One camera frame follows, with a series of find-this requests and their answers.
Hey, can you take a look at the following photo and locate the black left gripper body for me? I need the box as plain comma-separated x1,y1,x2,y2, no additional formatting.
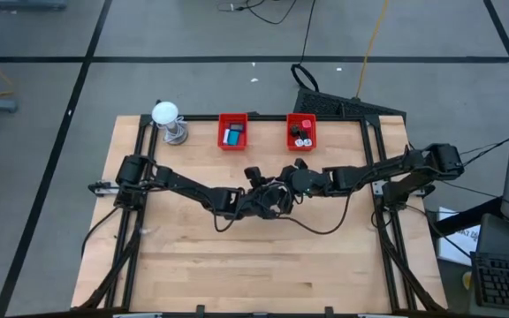
235,165,278,221

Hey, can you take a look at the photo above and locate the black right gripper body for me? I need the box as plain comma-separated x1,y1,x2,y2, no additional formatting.
282,157,309,208

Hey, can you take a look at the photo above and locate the red plastic basket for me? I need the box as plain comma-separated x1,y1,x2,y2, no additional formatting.
285,112,318,153
217,111,250,152

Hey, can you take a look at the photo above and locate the black mesh panel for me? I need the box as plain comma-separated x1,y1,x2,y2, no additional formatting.
292,87,408,120

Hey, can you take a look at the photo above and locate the white dome lamp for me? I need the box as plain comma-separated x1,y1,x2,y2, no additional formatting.
150,100,190,147

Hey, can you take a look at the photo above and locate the white paper sheet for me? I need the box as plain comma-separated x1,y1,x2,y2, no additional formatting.
437,206,482,267

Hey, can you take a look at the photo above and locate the black support beam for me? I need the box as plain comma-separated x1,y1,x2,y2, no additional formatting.
429,196,504,239

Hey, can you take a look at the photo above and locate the grey laptop with black keyboard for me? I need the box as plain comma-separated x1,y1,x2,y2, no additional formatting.
468,213,509,315

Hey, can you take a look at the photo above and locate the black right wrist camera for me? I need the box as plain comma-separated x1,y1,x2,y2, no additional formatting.
292,169,328,197

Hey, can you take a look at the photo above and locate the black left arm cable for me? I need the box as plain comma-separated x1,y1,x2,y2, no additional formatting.
211,206,243,234

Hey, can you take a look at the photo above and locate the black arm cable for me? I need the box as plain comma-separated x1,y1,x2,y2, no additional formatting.
211,206,243,234
276,193,353,237

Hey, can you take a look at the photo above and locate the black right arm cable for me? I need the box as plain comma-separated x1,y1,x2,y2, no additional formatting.
276,193,353,237

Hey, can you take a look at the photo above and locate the black aluminium table frame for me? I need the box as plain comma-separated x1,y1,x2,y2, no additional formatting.
71,112,449,315

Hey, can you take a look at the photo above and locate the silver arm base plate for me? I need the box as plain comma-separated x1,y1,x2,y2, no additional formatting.
370,178,391,196
87,180,121,196

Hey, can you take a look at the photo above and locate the black floor cable with loop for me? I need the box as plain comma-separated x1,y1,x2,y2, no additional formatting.
290,0,321,93

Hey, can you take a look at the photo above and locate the black base power cable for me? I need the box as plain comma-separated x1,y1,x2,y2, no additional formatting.
80,203,122,260

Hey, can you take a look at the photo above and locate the thin black floor cable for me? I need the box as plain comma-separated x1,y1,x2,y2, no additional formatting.
216,0,300,27

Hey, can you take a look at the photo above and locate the yellow hanging cable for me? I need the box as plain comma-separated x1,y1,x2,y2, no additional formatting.
354,0,391,99

